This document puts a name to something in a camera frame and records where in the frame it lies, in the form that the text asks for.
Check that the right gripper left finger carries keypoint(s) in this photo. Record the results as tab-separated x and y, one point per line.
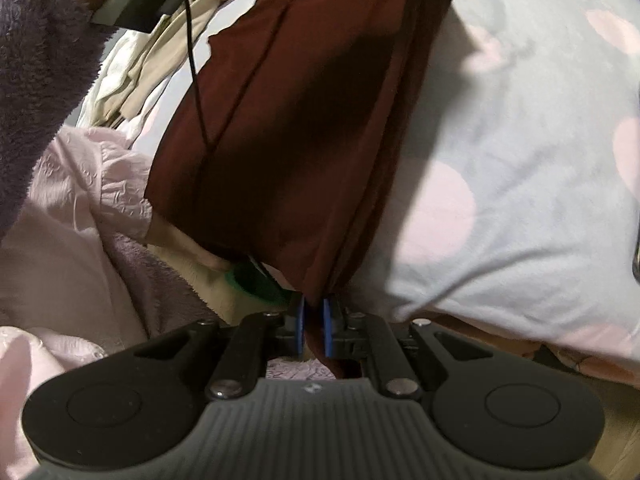
248	347

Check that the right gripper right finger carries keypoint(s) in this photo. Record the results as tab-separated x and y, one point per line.
365	342

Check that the dark maroon shirt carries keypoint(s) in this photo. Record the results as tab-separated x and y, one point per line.
285	149

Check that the beige garment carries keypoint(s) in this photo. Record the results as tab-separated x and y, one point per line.
137	67

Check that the purple fleece sleeve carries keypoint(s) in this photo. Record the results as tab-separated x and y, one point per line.
50	56

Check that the polka dot bed sheet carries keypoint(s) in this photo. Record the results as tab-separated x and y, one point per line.
514	207

